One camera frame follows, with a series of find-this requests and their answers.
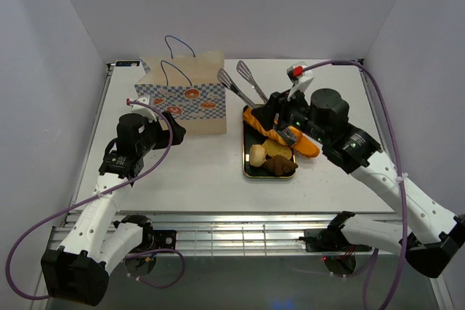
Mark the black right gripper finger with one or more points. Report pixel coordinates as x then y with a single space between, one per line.
273 112
285 136

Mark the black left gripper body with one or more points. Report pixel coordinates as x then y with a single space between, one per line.
155 137

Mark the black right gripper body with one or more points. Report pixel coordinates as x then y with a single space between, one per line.
294 113

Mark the metal serving tongs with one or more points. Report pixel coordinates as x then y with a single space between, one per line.
270 76

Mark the long twisted pastry bread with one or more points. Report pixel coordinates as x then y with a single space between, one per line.
257 125

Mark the small pale round bun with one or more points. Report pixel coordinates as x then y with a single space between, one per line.
257 155

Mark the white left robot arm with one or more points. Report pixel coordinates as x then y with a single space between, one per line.
79 269

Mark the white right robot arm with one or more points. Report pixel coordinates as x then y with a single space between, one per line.
430 235

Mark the toast bread slice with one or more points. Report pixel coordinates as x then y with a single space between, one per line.
273 148

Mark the blue checkered paper bag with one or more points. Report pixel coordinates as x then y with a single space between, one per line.
185 84

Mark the long orange baguette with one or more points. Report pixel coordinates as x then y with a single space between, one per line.
305 147

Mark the dark green metal tray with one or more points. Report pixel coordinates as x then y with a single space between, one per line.
254 170

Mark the brown chocolate croissant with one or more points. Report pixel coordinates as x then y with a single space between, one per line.
279 165

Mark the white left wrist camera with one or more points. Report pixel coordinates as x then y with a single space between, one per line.
141 106

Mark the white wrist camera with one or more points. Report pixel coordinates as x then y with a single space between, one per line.
300 77
141 106

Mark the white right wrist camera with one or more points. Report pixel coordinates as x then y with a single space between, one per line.
300 77

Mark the aluminium table frame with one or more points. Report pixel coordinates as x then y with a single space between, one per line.
197 187

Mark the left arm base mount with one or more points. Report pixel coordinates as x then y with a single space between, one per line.
161 240

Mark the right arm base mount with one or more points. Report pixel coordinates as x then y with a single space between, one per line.
331 238

